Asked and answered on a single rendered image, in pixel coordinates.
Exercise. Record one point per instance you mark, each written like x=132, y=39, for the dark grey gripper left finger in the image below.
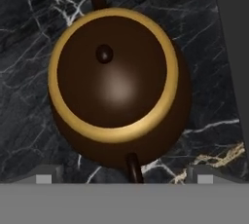
x=48, y=173

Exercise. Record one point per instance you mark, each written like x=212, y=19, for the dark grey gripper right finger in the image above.
x=202, y=174

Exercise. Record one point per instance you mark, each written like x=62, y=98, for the brown teapot with gold rim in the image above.
x=116, y=85

